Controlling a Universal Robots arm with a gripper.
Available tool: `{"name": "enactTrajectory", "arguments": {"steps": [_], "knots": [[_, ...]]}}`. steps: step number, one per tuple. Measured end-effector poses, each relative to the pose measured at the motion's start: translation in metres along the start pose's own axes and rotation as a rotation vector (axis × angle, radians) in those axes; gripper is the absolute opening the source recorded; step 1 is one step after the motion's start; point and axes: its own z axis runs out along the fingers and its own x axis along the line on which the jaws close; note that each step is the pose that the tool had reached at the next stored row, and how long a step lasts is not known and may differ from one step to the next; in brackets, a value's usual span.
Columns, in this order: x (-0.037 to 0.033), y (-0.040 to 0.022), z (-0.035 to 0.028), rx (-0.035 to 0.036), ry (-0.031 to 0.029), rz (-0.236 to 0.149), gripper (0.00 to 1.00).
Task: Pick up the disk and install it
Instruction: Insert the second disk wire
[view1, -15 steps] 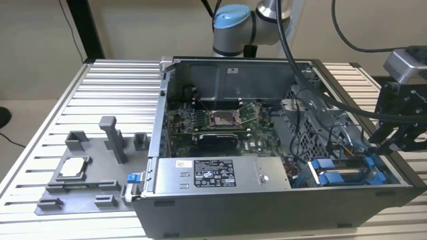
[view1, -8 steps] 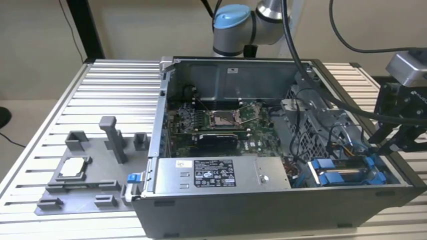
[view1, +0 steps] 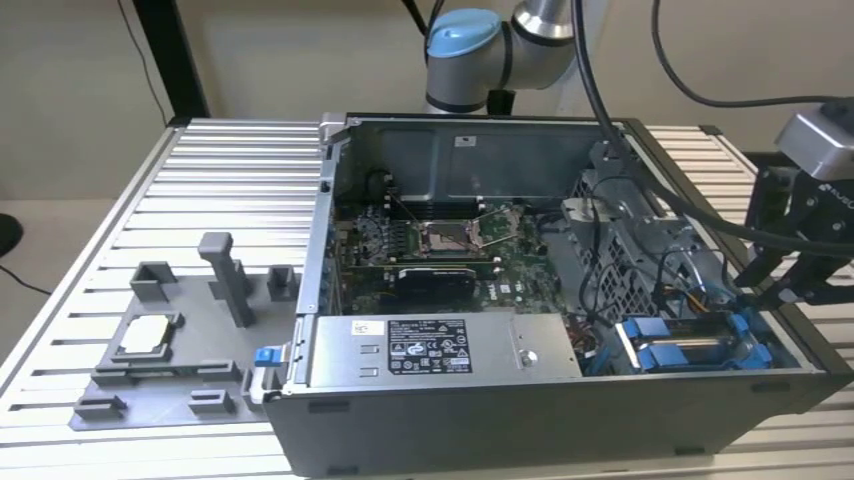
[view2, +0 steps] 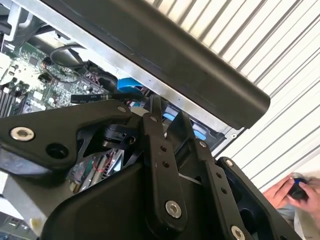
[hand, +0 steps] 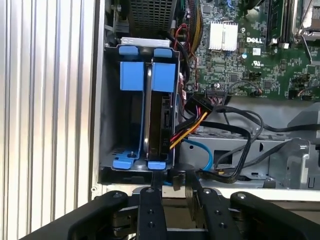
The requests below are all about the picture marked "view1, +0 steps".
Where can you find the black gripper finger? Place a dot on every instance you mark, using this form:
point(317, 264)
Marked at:
point(757, 267)
point(821, 280)

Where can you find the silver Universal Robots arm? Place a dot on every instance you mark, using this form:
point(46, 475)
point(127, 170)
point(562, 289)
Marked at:
point(467, 70)

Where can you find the blue disk carrier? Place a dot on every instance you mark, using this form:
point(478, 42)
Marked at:
point(664, 357)

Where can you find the grey metal disk bay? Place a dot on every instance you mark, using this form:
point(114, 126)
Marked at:
point(626, 350)

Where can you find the black square panel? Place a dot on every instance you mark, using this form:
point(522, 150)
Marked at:
point(761, 160)

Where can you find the perforated metal drive cage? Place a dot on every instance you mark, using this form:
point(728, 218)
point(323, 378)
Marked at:
point(621, 260)

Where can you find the green motherboard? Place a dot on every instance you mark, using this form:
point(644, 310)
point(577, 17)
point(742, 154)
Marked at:
point(527, 285)

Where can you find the grey power supply unit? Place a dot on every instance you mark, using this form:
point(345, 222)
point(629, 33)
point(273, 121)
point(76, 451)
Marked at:
point(494, 345)

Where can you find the CPU socket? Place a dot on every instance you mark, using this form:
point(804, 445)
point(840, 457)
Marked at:
point(443, 240)

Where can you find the black RAM slot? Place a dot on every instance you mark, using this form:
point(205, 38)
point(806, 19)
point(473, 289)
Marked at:
point(441, 202)
point(441, 259)

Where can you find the black graphics card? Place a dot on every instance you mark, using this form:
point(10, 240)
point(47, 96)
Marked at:
point(434, 285)

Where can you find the white black sticker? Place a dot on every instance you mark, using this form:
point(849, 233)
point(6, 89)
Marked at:
point(466, 140)

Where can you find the black white rating label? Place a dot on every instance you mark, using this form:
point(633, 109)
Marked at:
point(427, 345)

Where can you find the thin metal locking lever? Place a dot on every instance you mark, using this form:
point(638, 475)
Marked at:
point(405, 207)

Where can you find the open dark PC case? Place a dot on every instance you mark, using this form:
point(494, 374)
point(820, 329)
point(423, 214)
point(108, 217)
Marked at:
point(467, 430)

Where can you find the black board heat sink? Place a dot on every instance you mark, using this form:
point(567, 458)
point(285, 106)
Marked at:
point(377, 187)

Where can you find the blue case latch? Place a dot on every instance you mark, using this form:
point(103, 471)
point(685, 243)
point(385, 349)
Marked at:
point(265, 357)

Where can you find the grey plastic parts rack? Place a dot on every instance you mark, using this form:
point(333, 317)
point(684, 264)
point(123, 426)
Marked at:
point(174, 400)

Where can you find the silver CPU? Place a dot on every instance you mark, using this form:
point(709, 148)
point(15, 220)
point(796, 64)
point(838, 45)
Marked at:
point(148, 336)

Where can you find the black round base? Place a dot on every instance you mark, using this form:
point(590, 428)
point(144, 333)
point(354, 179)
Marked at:
point(8, 235)

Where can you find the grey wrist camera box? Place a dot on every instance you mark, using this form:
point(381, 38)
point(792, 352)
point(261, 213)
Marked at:
point(817, 145)

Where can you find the black upright post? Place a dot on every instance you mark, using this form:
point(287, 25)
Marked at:
point(174, 60)

